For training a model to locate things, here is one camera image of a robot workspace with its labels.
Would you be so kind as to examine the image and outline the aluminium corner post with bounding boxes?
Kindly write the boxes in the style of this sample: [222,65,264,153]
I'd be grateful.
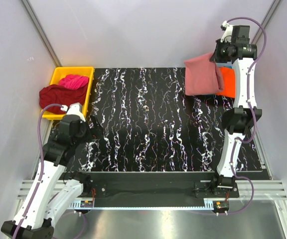
[19,0,62,67]
[252,0,283,44]

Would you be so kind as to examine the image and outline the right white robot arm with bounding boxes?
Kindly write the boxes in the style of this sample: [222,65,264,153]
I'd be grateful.
[209,39,262,198]

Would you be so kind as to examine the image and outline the orange folded t shirt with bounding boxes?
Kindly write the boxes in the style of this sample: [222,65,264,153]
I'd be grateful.
[217,67,236,98]

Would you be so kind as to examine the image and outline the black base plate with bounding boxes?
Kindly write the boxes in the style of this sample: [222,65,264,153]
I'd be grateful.
[82,172,239,210]

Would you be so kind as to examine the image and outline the aluminium frame rail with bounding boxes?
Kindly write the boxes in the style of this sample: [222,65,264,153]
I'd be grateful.
[18,172,286,216]

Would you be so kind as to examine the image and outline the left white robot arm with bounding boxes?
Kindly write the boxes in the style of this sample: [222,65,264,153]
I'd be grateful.
[1,115,103,239]

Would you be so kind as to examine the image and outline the right aluminium corner post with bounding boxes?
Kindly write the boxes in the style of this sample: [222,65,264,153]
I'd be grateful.
[252,0,283,44]

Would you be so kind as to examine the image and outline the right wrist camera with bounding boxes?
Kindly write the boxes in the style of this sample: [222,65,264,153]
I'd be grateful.
[219,20,258,59]

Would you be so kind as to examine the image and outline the left aluminium corner post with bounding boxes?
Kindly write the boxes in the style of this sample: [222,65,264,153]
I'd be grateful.
[19,0,62,67]

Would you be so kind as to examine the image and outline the salmon pink t shirt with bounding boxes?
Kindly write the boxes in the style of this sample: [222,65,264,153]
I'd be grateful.
[184,53,224,96]

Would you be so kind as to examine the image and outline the dark red t shirt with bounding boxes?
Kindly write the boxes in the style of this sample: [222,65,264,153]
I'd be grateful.
[39,84,88,109]

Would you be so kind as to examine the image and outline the yellow plastic bin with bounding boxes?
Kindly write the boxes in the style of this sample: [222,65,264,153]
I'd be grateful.
[41,67,94,120]

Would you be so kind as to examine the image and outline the magenta t shirt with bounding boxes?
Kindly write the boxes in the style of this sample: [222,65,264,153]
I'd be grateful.
[58,74,89,90]

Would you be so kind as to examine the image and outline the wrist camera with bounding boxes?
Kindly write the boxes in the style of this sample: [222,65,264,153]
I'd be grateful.
[60,103,86,122]
[219,20,258,59]

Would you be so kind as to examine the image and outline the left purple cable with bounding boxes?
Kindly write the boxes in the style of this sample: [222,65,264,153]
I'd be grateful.
[11,103,89,239]

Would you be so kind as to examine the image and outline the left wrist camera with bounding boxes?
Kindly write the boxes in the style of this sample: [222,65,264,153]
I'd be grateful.
[60,103,86,122]

